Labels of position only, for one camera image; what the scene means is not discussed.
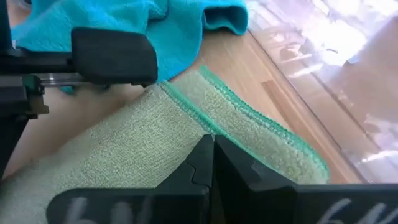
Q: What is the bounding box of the green microfiber towel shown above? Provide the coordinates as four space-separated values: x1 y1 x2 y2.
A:
0 64 330 224

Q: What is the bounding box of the teal microfiber towel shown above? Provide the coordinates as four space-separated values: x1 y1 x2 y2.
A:
11 0 249 96

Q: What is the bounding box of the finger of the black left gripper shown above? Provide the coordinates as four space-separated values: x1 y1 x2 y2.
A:
70 27 159 87

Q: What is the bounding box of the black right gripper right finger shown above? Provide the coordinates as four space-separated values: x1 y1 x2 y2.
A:
214 134 398 224

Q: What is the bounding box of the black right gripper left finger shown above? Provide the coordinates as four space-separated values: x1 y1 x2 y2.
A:
46 133 215 224

